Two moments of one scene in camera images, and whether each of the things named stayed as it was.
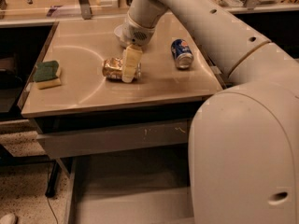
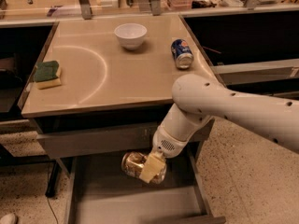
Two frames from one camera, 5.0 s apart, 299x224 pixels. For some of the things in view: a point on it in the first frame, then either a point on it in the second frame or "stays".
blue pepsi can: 182,54 stays
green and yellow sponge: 45,75 stays
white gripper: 135,34 → 163,144
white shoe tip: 9,218 stays
